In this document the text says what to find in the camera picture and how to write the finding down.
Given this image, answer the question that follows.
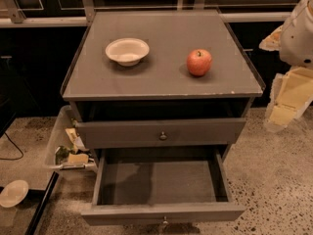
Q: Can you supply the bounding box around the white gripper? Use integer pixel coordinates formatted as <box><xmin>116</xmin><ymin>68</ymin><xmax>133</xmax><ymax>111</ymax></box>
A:
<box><xmin>259</xmin><ymin>25</ymin><xmax>313</xmax><ymax>133</ymax></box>

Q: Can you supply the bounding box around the grey drawer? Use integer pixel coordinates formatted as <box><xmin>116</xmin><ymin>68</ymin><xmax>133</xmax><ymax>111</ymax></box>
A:
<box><xmin>82</xmin><ymin>146</ymin><xmax>245</xmax><ymax>226</ymax></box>
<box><xmin>76</xmin><ymin>117</ymin><xmax>246</xmax><ymax>149</ymax></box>

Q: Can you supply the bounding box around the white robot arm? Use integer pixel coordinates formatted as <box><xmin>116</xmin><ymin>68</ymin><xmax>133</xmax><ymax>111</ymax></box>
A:
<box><xmin>259</xmin><ymin>0</ymin><xmax>313</xmax><ymax>133</ymax></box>

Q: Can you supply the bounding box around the grey drawer cabinet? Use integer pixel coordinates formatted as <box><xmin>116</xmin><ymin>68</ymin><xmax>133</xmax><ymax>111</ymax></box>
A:
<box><xmin>60</xmin><ymin>9</ymin><xmax>266</xmax><ymax>164</ymax></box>

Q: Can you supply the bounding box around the grey top drawer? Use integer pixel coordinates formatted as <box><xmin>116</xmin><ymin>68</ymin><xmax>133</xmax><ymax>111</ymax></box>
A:
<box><xmin>76</xmin><ymin>117</ymin><xmax>246</xmax><ymax>149</ymax></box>

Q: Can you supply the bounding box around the red apple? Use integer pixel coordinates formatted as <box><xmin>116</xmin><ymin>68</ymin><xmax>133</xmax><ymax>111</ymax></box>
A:
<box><xmin>187</xmin><ymin>49</ymin><xmax>212</xmax><ymax>76</ymax></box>

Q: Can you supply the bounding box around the white bowl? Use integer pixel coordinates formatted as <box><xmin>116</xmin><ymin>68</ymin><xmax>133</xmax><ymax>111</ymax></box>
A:
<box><xmin>105</xmin><ymin>38</ymin><xmax>150</xmax><ymax>67</ymax></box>

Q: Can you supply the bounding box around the yellow sponge in bin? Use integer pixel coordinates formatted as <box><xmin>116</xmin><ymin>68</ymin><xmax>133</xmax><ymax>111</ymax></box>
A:
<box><xmin>67</xmin><ymin>154</ymin><xmax>89</xmax><ymax>165</ymax></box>

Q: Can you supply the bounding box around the clear plastic bin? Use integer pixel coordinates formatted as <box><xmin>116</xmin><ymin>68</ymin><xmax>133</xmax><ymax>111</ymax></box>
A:
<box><xmin>44</xmin><ymin>106</ymin><xmax>97</xmax><ymax>180</ymax></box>

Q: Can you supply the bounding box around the metal railing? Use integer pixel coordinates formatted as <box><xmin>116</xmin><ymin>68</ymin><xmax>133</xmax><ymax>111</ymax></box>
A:
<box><xmin>1</xmin><ymin>0</ymin><xmax>300</xmax><ymax>24</ymax></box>

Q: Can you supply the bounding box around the white plate on floor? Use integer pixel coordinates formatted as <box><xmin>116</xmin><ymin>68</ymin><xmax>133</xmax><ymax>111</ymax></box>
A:
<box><xmin>0</xmin><ymin>180</ymin><xmax>29</xmax><ymax>208</ymax></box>

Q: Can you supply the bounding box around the black cable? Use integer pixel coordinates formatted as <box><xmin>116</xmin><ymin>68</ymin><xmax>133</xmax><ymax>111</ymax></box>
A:
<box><xmin>0</xmin><ymin>131</ymin><xmax>24</xmax><ymax>162</ymax></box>

